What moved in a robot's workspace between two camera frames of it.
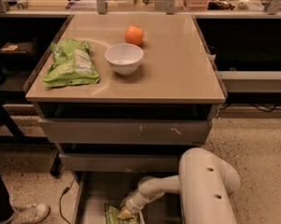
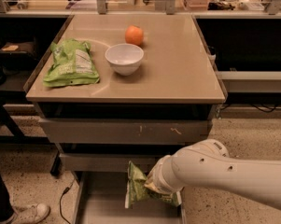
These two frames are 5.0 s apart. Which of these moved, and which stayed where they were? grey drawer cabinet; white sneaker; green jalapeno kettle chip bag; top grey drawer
Moved: green jalapeno kettle chip bag
Stayed: top grey drawer; white sneaker; grey drawer cabinet
